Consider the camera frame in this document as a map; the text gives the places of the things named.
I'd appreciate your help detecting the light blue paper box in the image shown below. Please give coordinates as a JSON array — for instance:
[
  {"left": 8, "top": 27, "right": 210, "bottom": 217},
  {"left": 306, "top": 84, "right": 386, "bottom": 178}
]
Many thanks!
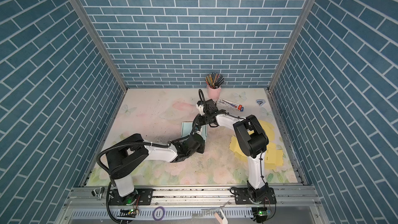
[{"left": 181, "top": 122, "right": 207, "bottom": 141}]

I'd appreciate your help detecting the yellow paper box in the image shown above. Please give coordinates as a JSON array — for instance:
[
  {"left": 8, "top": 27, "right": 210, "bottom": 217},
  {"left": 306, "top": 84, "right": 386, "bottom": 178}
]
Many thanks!
[{"left": 230, "top": 120, "right": 284, "bottom": 170}]

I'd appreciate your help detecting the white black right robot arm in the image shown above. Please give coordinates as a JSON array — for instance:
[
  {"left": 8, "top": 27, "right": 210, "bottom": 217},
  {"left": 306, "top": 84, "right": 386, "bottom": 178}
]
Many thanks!
[{"left": 197, "top": 100, "right": 270, "bottom": 202}]

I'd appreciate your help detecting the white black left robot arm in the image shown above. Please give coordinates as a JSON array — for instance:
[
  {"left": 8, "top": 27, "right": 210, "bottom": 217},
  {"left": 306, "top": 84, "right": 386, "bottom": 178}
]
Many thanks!
[{"left": 97, "top": 133, "right": 205, "bottom": 197}]

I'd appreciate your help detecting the white blue pencil box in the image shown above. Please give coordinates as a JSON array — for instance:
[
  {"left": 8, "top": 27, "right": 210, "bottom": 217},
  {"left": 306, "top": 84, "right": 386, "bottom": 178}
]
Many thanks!
[{"left": 217, "top": 98, "right": 244, "bottom": 112}]

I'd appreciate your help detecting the pink metal pencil bucket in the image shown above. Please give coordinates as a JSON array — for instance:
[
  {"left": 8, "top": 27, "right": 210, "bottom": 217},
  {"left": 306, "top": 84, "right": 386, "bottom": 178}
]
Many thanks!
[{"left": 207, "top": 86, "right": 221, "bottom": 102}]

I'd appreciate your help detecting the bundle of coloured pencils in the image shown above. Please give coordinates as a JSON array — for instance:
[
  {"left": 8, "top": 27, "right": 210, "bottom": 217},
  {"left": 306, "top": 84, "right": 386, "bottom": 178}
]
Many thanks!
[{"left": 205, "top": 73, "right": 224, "bottom": 89}]

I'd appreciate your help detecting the white pink clip tool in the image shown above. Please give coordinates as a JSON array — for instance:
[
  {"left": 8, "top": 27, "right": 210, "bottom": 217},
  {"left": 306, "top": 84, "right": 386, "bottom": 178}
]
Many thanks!
[{"left": 202, "top": 201, "right": 230, "bottom": 224}]

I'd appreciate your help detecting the left green circuit board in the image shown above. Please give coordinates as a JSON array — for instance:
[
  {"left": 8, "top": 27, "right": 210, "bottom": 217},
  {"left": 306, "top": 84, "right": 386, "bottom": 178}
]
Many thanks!
[{"left": 118, "top": 209, "right": 140, "bottom": 218}]

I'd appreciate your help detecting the green circuit board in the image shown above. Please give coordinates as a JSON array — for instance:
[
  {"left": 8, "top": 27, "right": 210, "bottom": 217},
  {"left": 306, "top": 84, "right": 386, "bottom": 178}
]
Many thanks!
[
  {"left": 118, "top": 209, "right": 140, "bottom": 218},
  {"left": 251, "top": 207, "right": 273, "bottom": 224}
]

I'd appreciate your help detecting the right green circuit board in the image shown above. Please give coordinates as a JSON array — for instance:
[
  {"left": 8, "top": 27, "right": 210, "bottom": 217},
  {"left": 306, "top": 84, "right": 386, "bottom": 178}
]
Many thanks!
[{"left": 251, "top": 207, "right": 273, "bottom": 224}]

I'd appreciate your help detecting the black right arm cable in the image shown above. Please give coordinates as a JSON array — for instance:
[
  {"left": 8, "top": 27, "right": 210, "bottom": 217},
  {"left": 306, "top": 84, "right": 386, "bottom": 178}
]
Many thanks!
[{"left": 197, "top": 89, "right": 268, "bottom": 181}]

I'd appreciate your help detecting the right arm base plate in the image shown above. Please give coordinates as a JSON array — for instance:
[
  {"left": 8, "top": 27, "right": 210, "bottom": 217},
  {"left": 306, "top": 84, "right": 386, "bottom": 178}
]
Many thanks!
[{"left": 229, "top": 186, "right": 277, "bottom": 205}]

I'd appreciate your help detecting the purple tape ring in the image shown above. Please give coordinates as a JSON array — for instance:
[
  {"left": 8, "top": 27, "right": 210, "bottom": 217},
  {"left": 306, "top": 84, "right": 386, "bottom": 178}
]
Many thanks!
[{"left": 152, "top": 206, "right": 166, "bottom": 222}]

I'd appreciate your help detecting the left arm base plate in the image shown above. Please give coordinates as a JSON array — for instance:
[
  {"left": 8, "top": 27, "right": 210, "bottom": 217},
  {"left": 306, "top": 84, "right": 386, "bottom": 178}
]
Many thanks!
[{"left": 108, "top": 188, "right": 154, "bottom": 206}]

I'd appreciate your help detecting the aluminium front rail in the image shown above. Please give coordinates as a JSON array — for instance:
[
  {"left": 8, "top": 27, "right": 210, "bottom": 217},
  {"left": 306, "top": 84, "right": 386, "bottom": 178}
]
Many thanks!
[{"left": 56, "top": 184, "right": 328, "bottom": 224}]

